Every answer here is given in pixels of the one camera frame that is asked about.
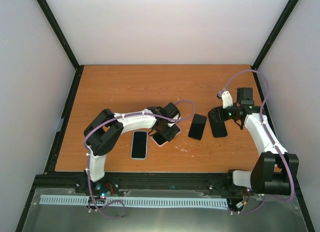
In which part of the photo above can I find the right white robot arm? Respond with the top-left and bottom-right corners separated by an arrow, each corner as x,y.
208,87 -> 299,197

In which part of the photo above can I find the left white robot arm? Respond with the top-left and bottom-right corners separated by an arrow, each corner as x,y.
83,103 -> 181,193

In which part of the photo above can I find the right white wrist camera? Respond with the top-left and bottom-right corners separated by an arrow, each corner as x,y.
217,90 -> 234,109

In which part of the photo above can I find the grey metal front plate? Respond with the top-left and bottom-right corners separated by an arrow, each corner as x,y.
17,189 -> 314,231

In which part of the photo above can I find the phone in blue case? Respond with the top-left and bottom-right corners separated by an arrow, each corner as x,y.
130,131 -> 148,159

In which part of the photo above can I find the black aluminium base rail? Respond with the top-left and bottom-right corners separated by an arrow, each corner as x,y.
31,172 -> 246,198

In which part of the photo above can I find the light blue slotted cable duct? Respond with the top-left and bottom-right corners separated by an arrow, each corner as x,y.
39,195 -> 228,209

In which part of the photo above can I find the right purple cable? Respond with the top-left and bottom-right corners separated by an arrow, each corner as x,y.
219,69 -> 296,215

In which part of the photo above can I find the left black frame post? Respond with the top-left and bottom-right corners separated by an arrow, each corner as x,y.
31,0 -> 85,72

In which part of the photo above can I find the black phone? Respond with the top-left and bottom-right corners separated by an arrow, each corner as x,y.
188,114 -> 207,140

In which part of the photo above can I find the black phone case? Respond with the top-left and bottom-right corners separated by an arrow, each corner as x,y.
210,122 -> 228,138

